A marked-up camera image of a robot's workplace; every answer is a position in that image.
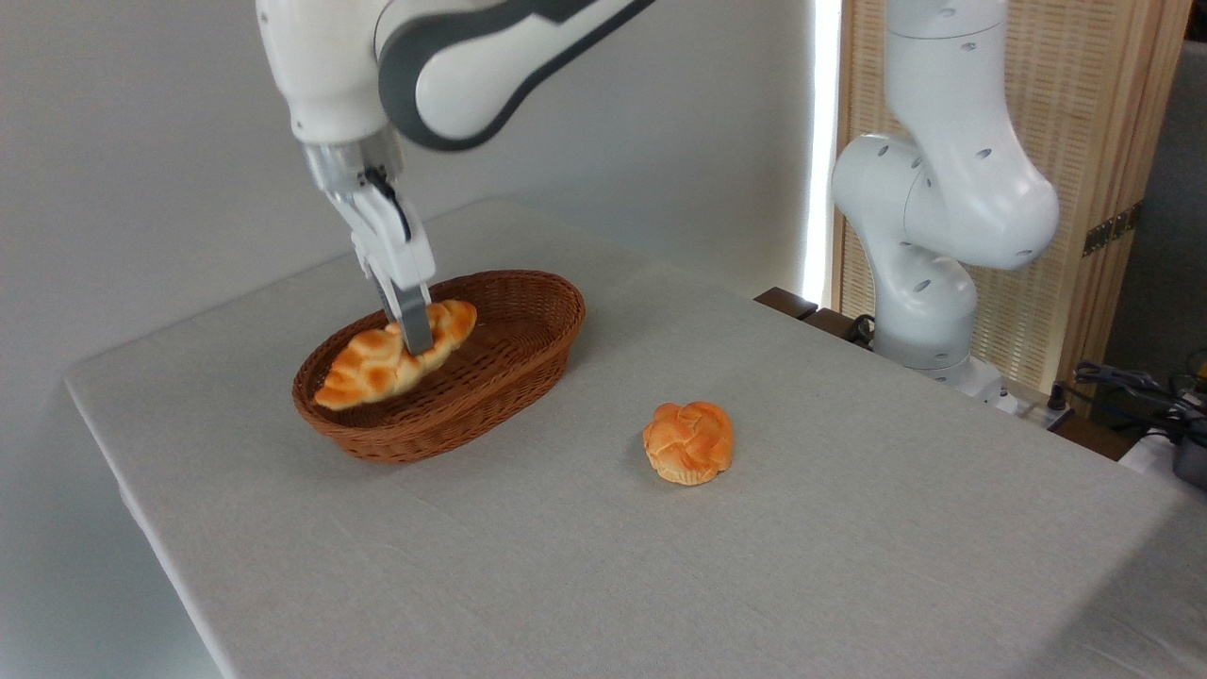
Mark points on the round braided bread bun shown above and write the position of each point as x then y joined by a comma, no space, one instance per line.
688,441

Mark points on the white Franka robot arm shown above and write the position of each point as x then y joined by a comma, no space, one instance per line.
471,66

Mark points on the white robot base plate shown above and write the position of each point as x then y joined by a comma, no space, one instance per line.
985,385

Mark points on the dark metal screen hinge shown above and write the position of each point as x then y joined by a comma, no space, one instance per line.
1113,229

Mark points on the long braided bread loaf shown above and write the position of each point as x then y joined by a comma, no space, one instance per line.
377,363

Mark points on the wooden slatted folding screen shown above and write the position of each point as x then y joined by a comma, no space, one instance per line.
1094,113

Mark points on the grey tablecloth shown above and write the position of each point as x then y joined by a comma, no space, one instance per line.
754,566

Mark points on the dark brown wooden furniture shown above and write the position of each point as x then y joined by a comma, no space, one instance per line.
792,304

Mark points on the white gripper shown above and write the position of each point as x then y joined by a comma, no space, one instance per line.
391,240

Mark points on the brown oval wicker basket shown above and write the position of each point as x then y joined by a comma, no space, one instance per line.
509,349

